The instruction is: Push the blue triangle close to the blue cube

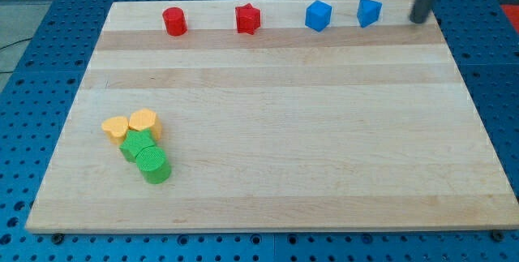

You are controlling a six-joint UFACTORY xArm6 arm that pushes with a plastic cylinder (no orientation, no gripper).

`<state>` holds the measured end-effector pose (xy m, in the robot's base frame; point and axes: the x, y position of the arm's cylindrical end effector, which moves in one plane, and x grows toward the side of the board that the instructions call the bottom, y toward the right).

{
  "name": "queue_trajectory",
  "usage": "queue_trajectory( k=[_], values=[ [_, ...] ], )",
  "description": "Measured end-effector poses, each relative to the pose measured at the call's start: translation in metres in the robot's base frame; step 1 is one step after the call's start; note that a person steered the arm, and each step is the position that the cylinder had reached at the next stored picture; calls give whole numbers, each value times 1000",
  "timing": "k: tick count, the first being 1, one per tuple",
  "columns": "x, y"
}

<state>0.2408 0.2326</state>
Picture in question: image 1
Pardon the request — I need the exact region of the wooden board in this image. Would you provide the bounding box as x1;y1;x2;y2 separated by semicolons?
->
26;0;518;234

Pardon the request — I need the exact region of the black cable on floor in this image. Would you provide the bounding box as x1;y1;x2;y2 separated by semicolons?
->
0;37;32;52

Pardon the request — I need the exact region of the yellow pentagon block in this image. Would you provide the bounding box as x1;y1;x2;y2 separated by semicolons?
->
129;108;162;140

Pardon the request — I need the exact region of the red star block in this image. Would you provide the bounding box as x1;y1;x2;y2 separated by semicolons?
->
235;3;261;35

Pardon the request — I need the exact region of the yellow heart block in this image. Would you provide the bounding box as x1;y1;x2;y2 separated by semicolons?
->
101;116;129;145

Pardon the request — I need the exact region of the blue cube block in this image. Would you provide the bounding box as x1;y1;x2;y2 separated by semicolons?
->
305;0;332;32

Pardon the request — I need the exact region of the red cylinder block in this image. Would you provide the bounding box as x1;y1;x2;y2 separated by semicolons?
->
162;7;187;37

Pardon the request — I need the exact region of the blue triangle block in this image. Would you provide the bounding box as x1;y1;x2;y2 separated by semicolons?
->
357;0;383;28

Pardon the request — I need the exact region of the green star block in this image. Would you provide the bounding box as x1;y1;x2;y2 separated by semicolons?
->
119;129;157;163

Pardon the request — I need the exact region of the green cylinder block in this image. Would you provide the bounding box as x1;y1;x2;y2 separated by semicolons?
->
136;146;171;184

